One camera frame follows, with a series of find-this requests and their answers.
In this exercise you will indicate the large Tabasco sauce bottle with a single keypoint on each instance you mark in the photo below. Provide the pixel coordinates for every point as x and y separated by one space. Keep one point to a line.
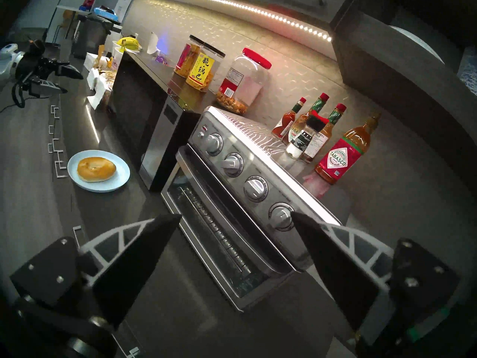
341 157

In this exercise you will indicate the yellow label snack jar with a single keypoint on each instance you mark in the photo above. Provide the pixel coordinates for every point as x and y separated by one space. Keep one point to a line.
201 68

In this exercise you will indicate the red lid plastic snack jar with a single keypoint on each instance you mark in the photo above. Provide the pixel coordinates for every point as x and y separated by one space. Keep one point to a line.
242 85

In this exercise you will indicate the black cap salt shaker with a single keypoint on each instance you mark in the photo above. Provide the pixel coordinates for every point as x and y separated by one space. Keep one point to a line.
302 141

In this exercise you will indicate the small red hot sauce bottle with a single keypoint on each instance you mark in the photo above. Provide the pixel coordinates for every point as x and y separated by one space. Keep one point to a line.
287 120

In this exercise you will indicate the purple snack packet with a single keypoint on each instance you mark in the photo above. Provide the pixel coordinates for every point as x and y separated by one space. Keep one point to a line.
161 59

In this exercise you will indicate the light blue plate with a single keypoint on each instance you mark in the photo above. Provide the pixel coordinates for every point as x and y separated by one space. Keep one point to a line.
117 178

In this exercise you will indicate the dark metal appliance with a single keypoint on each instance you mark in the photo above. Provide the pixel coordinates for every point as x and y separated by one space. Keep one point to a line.
89 38

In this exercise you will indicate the yellow bananas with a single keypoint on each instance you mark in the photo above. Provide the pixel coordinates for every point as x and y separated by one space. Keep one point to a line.
128 43

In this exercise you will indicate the LED light strip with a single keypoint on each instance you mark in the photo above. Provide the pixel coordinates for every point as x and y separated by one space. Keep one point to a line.
231 3

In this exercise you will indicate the flat blue box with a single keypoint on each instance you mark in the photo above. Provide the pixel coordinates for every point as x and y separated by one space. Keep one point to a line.
106 13

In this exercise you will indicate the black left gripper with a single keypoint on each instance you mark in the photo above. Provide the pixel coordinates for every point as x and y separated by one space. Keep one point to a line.
33 66

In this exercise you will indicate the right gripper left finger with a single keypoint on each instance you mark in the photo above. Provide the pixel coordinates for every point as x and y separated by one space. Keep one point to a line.
130 271

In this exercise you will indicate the golden bagel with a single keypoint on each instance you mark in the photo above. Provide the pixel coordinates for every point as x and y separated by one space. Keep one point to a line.
96 169

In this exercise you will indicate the oven toast timer knob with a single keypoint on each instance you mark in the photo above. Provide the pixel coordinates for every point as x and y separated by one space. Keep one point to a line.
280 216

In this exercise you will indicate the red label snack jar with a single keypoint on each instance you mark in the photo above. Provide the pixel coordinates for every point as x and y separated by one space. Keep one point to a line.
183 59

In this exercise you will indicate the small red box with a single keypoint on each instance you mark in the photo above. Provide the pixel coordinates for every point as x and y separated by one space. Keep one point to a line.
88 2

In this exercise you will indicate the white paper napkin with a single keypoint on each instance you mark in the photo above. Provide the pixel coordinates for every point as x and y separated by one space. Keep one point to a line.
95 88

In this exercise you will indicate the white paper cup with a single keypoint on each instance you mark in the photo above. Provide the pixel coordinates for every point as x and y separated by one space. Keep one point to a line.
117 59

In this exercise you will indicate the stainless steel toaster oven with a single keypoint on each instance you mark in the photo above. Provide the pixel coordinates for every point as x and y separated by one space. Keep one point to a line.
246 137

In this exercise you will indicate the black microwave oven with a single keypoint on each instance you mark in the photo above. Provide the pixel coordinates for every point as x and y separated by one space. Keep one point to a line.
130 107

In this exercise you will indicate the oven function knob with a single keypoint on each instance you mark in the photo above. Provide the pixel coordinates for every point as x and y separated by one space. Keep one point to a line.
255 188

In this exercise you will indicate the oven temperature knob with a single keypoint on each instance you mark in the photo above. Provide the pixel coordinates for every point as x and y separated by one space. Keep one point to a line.
232 164

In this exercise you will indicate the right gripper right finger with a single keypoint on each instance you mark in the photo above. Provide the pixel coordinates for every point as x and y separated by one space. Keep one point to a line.
335 264

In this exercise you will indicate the dark wall shelf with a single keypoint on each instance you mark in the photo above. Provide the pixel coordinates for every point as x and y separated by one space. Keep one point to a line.
391 81

